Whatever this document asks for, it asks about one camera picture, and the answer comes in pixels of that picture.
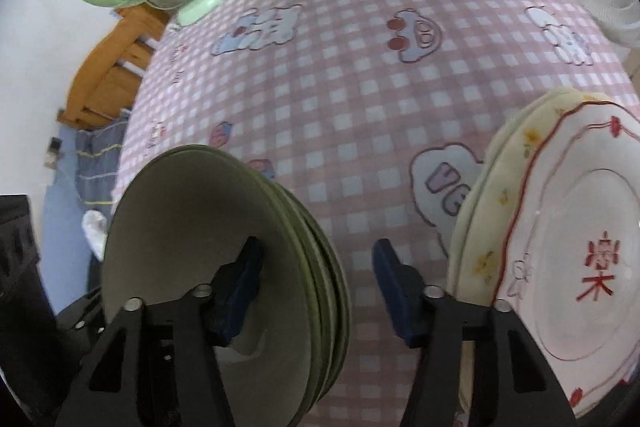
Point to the white crumpled cloth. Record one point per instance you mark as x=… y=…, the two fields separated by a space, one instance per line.
x=95 y=232

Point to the white red-rimmed plate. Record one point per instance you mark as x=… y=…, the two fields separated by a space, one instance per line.
x=575 y=217

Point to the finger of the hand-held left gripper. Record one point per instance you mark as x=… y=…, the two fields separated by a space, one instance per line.
x=80 y=322

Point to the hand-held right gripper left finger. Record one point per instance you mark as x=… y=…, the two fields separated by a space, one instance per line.
x=240 y=292

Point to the large round yellow floral plate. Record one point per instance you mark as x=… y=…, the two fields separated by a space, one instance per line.
x=467 y=227

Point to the wooden chair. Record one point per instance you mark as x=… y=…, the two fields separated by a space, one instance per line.
x=110 y=77

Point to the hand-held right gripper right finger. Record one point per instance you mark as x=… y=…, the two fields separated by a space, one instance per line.
x=395 y=297

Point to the dark striped bedding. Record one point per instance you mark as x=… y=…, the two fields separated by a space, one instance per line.
x=100 y=167

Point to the pink checked tablecloth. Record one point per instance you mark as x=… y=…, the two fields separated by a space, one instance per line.
x=350 y=117

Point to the grey floral ceramic bowl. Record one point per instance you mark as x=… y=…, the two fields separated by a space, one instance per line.
x=341 y=322
x=324 y=322
x=190 y=217

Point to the wall socket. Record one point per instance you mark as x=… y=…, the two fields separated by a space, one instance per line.
x=52 y=152

